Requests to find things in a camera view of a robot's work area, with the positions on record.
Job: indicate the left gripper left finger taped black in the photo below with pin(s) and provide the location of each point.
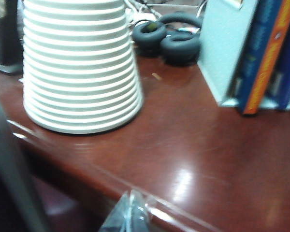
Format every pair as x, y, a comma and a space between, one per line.
117, 217

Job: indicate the left gripper right finger taped black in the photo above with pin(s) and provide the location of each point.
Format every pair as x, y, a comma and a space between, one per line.
139, 215

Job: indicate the light blue desktop bookshelf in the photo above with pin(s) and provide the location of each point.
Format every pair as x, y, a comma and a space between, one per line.
220, 48

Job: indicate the orange spine Human Compatible book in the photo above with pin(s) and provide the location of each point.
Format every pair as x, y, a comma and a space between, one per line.
263, 72

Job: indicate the gray metal bar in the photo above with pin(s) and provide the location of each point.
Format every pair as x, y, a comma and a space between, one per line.
12, 174

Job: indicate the small white stick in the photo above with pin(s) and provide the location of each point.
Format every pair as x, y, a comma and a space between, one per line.
156, 76

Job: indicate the white ribbed thermos jug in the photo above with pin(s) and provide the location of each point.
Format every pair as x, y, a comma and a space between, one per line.
82, 67

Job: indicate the black over-ear headphones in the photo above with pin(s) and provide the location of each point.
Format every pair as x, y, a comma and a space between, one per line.
180, 47

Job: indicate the black computer monitor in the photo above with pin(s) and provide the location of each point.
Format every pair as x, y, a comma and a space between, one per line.
8, 43

